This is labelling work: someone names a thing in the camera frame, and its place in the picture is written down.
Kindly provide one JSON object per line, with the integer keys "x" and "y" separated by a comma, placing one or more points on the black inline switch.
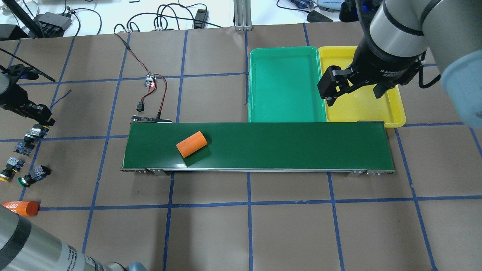
{"x": 140, "y": 107}

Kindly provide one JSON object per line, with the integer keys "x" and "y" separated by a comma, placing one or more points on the green conveyor belt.
{"x": 351, "y": 147}

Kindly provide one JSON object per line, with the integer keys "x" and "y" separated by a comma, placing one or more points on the yellow plastic tray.
{"x": 361, "y": 105}

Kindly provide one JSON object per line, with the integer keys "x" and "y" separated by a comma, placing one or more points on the yellow push button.
{"x": 13, "y": 166}
{"x": 37, "y": 132}

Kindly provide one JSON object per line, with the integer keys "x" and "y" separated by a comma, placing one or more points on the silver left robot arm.
{"x": 25, "y": 246}

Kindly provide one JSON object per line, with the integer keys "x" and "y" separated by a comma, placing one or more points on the green push button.
{"x": 36, "y": 174}
{"x": 24, "y": 148}

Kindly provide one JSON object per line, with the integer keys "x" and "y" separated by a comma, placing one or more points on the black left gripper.
{"x": 14, "y": 101}

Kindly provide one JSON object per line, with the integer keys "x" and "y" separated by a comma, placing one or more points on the orange cylinder with 4680 label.
{"x": 23, "y": 208}

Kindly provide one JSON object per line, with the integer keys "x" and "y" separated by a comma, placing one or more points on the aluminium frame post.
{"x": 242, "y": 15}

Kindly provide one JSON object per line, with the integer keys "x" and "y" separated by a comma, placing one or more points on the green plastic tray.
{"x": 283, "y": 85}

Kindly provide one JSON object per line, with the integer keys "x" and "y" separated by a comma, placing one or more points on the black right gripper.
{"x": 380, "y": 63}

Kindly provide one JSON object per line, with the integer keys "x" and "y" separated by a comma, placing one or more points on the black power adapter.
{"x": 200, "y": 19}

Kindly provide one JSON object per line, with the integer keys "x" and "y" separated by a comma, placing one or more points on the plain orange cylinder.
{"x": 191, "y": 144}

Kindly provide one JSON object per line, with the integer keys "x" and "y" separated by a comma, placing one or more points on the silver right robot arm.
{"x": 397, "y": 33}

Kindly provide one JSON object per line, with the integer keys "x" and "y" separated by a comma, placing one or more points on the small motor controller board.
{"x": 150, "y": 80}

